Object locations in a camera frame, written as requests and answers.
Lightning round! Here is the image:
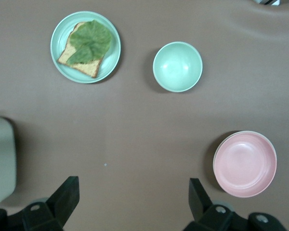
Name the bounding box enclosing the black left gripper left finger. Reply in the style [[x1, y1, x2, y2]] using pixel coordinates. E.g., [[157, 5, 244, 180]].
[[21, 176, 80, 231]]

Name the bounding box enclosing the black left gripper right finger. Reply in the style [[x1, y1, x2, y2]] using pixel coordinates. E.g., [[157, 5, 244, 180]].
[[183, 178, 246, 231]]

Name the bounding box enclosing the pink plate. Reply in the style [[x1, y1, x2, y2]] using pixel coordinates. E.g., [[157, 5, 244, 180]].
[[213, 131, 277, 198]]

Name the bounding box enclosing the beige chrome toaster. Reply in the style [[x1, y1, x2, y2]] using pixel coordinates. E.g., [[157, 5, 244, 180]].
[[0, 115, 17, 209]]

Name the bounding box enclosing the toast slice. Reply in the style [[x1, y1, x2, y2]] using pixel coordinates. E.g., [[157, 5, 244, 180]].
[[57, 22, 104, 79]]

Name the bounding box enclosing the green bowl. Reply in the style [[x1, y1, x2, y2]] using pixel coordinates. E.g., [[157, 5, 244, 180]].
[[152, 41, 203, 93]]

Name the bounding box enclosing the green plate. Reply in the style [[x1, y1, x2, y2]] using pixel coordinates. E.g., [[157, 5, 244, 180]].
[[50, 11, 121, 84]]

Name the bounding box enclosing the green lettuce leaf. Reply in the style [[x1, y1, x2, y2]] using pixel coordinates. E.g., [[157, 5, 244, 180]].
[[66, 19, 113, 65]]

